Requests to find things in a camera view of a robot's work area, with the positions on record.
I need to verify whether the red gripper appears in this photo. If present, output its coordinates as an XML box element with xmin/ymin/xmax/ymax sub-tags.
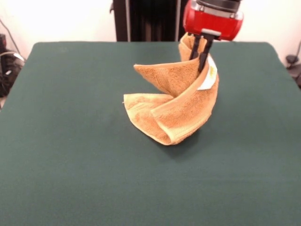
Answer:
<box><xmin>182</xmin><ymin>0</ymin><xmax>245</xmax><ymax>76</ymax></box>

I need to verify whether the tan terry towel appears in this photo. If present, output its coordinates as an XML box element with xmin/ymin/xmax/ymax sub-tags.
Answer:
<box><xmin>122</xmin><ymin>32</ymin><xmax>221</xmax><ymax>146</ymax></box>

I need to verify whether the black floor device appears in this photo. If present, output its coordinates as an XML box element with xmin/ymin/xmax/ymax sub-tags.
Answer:
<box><xmin>285</xmin><ymin>55</ymin><xmax>301</xmax><ymax>89</ymax></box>

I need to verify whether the dark green table cloth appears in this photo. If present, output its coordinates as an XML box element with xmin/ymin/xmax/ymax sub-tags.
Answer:
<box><xmin>0</xmin><ymin>41</ymin><xmax>301</xmax><ymax>226</ymax></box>

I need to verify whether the black cable heap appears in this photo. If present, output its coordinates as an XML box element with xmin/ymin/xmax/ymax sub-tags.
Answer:
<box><xmin>0</xmin><ymin>48</ymin><xmax>25</xmax><ymax>97</ymax></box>

